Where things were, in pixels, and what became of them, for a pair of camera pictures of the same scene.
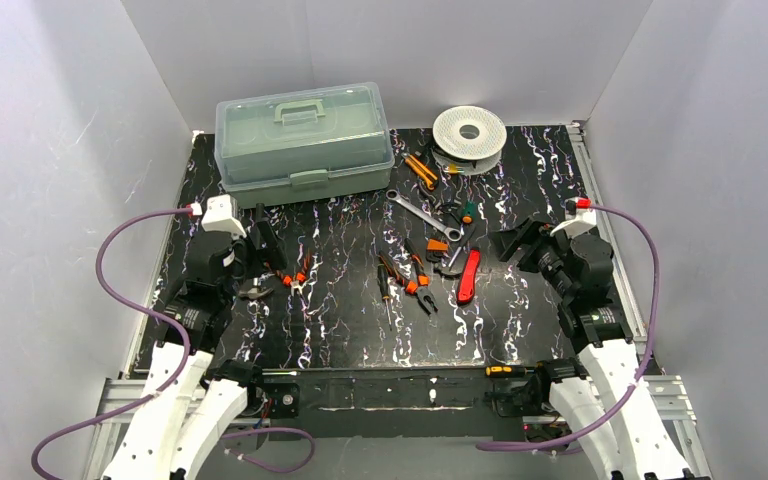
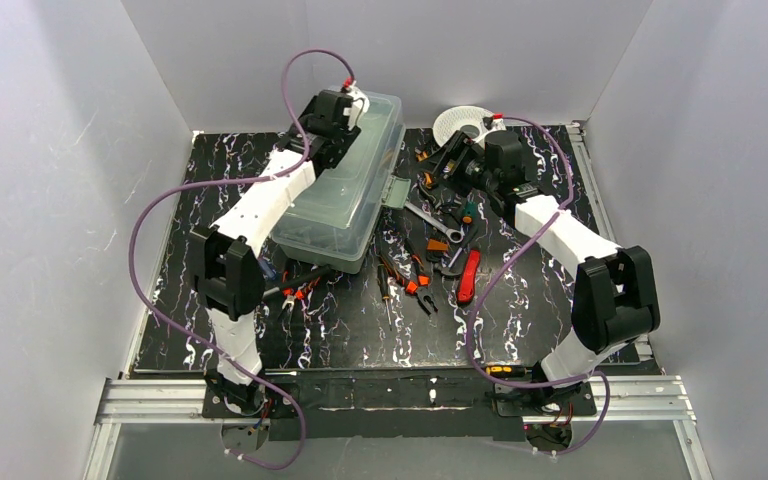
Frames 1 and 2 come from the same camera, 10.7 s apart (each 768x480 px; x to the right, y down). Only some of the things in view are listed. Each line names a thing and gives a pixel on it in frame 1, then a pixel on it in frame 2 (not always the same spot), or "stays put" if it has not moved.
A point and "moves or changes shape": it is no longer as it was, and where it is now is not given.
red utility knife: (468, 276) stays put
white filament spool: (468, 139) stays put
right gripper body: (533, 245) to (451, 159)
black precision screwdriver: (383, 282) stays put
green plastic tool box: (310, 144) moves or changes shape
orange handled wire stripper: (298, 279) to (291, 295)
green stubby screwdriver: (470, 212) stays put
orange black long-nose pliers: (417, 285) stays put
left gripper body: (251, 241) to (330, 145)
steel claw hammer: (255, 292) moves or changes shape
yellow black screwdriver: (505, 370) stays put
